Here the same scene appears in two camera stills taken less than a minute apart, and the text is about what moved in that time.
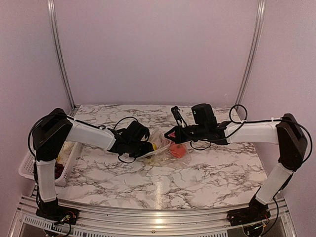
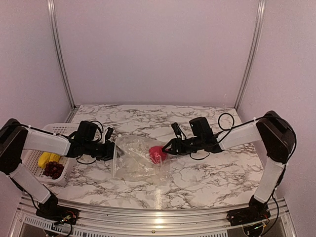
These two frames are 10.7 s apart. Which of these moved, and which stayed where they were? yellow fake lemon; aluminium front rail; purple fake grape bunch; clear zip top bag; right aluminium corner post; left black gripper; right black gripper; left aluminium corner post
Moved: yellow fake lemon; left black gripper; clear zip top bag; right black gripper
Stayed: right aluminium corner post; aluminium front rail; left aluminium corner post; purple fake grape bunch
